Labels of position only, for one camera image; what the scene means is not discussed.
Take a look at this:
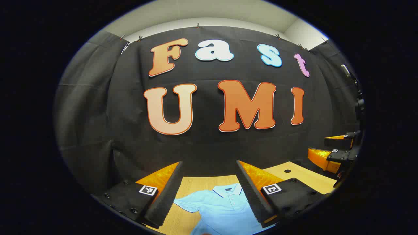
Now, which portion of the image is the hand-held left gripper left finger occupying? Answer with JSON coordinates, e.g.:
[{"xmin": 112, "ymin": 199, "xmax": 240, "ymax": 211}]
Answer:
[{"xmin": 93, "ymin": 161, "xmax": 184, "ymax": 229}]

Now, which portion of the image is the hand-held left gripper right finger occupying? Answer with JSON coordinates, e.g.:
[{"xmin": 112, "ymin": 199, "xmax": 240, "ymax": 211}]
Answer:
[{"xmin": 236, "ymin": 160, "xmax": 330, "ymax": 228}]

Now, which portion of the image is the light blue T-shirt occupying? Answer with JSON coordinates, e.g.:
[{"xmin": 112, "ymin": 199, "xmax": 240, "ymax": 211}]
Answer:
[{"xmin": 173, "ymin": 183, "xmax": 276, "ymax": 235}]

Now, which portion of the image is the black backdrop cloth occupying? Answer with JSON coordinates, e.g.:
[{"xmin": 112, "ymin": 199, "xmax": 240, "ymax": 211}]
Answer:
[{"xmin": 54, "ymin": 25, "xmax": 363, "ymax": 196}]

